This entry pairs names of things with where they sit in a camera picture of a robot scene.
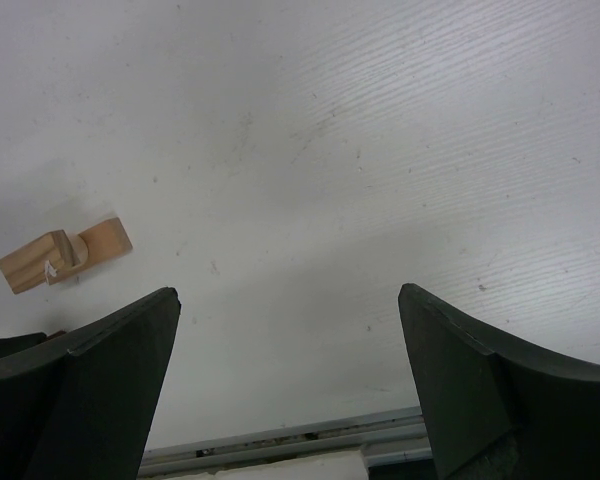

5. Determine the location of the light wooden cylinder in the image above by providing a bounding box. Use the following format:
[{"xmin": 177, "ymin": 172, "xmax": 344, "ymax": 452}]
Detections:
[{"xmin": 68, "ymin": 217, "xmax": 133, "ymax": 271}]

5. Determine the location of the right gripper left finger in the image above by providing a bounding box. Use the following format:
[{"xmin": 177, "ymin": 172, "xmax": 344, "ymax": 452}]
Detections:
[{"xmin": 0, "ymin": 287, "xmax": 181, "ymax": 479}]

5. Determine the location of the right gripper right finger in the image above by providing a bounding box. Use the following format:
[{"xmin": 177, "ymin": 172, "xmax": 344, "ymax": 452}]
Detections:
[{"xmin": 398, "ymin": 284, "xmax": 600, "ymax": 479}]

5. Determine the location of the light wooden plank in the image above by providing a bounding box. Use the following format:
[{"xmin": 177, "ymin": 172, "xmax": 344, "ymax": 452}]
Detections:
[{"xmin": 0, "ymin": 230, "xmax": 74, "ymax": 294}]

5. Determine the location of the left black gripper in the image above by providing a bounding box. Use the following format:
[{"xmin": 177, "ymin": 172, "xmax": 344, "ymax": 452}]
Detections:
[{"xmin": 0, "ymin": 332, "xmax": 47, "ymax": 358}]

